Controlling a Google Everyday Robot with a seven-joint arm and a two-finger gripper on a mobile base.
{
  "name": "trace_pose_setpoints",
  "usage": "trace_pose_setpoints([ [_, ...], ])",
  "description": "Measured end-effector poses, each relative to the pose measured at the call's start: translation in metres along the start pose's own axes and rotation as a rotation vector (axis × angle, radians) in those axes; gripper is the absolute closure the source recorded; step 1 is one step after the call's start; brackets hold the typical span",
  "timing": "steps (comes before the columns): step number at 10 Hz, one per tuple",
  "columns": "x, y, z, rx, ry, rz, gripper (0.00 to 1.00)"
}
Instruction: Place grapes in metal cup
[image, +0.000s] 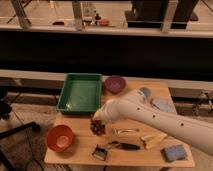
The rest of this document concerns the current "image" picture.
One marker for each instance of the green plastic tray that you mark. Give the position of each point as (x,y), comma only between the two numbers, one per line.
(81,94)

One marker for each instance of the yellow banana peel toy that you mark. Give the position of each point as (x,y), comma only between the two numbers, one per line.
(153,140)

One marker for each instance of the silver metal spoon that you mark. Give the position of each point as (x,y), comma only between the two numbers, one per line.
(121,131)

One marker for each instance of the orange bowl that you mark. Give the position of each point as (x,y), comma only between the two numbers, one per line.
(59,138)

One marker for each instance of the grey blue cloth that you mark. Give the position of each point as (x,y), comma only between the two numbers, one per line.
(163,105)

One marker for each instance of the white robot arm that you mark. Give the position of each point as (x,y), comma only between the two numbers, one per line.
(132,105)

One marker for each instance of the dark red grape bunch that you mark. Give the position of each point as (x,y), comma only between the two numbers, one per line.
(97,127)

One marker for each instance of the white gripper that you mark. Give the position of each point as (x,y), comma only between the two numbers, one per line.
(107,113)

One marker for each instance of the black chair base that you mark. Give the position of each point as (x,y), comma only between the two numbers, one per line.
(5,110)

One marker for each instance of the purple bowl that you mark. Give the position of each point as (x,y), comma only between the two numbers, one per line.
(115,84)

